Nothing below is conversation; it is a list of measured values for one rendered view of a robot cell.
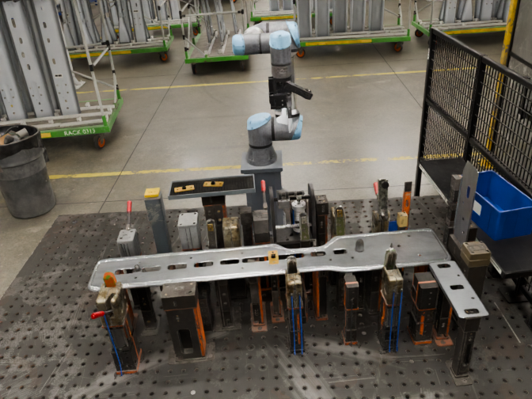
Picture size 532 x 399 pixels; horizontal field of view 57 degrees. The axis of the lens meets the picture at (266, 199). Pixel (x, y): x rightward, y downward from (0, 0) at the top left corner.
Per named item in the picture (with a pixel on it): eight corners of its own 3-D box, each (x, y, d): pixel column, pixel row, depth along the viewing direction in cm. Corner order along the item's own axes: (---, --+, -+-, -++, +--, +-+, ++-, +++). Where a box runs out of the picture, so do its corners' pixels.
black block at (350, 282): (342, 350, 188) (343, 292, 174) (337, 329, 198) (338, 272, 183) (363, 348, 189) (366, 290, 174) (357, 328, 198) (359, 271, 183)
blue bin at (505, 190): (493, 241, 187) (499, 212, 180) (452, 202, 213) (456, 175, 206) (533, 233, 189) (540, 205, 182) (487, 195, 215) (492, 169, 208)
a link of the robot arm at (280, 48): (290, 29, 177) (290, 34, 170) (291, 59, 183) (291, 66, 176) (269, 30, 178) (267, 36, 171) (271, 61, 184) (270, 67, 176)
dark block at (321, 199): (317, 282, 223) (317, 203, 202) (315, 272, 229) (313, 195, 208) (328, 281, 223) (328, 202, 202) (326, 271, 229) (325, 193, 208)
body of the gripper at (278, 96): (269, 104, 191) (267, 74, 185) (291, 103, 191) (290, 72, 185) (271, 112, 184) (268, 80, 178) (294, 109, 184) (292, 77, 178)
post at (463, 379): (456, 386, 171) (468, 325, 156) (444, 361, 180) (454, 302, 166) (474, 384, 171) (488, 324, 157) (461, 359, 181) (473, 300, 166)
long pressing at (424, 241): (83, 297, 181) (82, 294, 180) (97, 260, 200) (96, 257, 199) (454, 263, 184) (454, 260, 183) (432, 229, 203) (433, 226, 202)
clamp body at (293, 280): (286, 358, 187) (282, 287, 169) (283, 334, 197) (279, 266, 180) (310, 355, 187) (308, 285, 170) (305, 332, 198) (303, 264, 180)
